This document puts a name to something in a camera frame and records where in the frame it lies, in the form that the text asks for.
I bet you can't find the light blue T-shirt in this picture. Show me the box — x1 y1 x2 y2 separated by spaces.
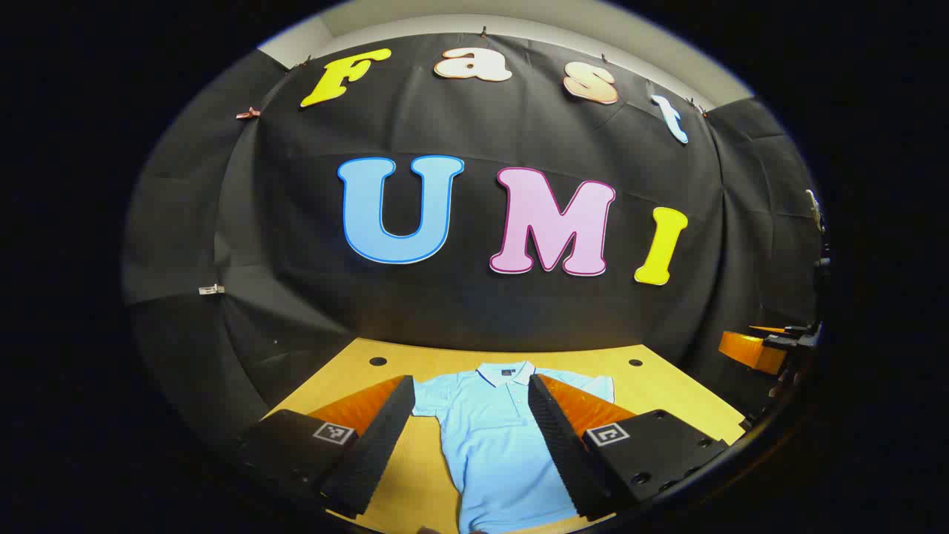
411 361 616 534

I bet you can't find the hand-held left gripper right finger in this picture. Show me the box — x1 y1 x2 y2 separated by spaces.
528 373 730 521

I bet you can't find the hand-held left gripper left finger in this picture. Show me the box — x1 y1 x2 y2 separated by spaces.
236 375 416 520

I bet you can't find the black backdrop cloth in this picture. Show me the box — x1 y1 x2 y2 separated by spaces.
122 33 827 446

